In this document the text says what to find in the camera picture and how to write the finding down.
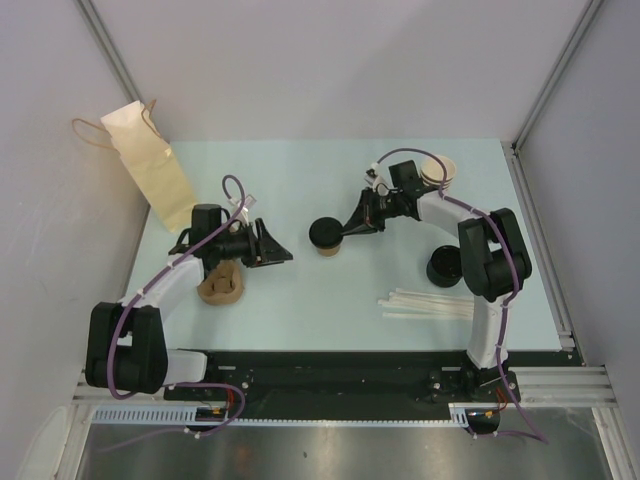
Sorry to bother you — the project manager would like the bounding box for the brown paper bag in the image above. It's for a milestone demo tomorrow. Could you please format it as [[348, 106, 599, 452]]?
[[71, 100, 197, 233]]

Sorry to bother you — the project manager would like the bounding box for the black cup lid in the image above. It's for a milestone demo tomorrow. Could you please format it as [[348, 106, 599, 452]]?
[[308, 217, 343, 250]]

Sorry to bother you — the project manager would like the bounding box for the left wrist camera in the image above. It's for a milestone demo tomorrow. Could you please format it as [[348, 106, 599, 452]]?
[[228, 195, 256, 225]]

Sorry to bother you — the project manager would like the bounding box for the white slotted cable duct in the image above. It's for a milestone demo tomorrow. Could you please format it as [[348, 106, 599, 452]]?
[[92, 403, 488, 428]]

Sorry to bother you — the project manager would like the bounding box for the brown pulp cup carrier stack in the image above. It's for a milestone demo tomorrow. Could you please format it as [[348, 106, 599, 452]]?
[[197, 260, 244, 306]]

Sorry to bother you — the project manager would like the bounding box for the single paper cup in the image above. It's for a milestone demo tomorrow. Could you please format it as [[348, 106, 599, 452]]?
[[316, 243, 341, 258]]

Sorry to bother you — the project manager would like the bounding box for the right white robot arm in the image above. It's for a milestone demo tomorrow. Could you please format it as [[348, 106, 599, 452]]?
[[342, 160, 532, 401]]

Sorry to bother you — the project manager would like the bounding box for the white wrapped straws bundle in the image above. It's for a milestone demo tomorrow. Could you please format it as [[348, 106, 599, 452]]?
[[377, 288, 474, 321]]

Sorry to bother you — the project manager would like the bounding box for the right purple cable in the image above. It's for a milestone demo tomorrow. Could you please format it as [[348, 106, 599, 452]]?
[[374, 147, 549, 444]]

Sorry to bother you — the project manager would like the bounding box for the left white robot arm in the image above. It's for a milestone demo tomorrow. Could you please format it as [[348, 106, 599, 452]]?
[[84, 204, 293, 400]]

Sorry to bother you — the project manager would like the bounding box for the purple cable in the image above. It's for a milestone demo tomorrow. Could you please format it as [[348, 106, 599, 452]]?
[[374, 147, 549, 444], [97, 174, 261, 454]]

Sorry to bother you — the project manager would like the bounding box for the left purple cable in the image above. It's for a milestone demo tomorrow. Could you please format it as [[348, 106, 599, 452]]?
[[97, 174, 261, 454]]

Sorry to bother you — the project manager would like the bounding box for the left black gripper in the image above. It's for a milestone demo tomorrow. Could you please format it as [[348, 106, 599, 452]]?
[[212, 218, 291, 269]]

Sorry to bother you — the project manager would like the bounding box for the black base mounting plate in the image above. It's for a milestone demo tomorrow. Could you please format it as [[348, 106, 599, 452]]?
[[164, 349, 584, 419]]

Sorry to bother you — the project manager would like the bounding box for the stack of paper cups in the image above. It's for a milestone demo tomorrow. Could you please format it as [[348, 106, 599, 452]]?
[[420, 155, 457, 190]]

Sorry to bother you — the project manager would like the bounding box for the stack of black lids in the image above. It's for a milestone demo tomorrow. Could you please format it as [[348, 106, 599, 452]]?
[[426, 245, 463, 288]]

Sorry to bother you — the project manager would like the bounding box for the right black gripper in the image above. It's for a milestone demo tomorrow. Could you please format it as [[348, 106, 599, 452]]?
[[341, 187, 404, 236]]

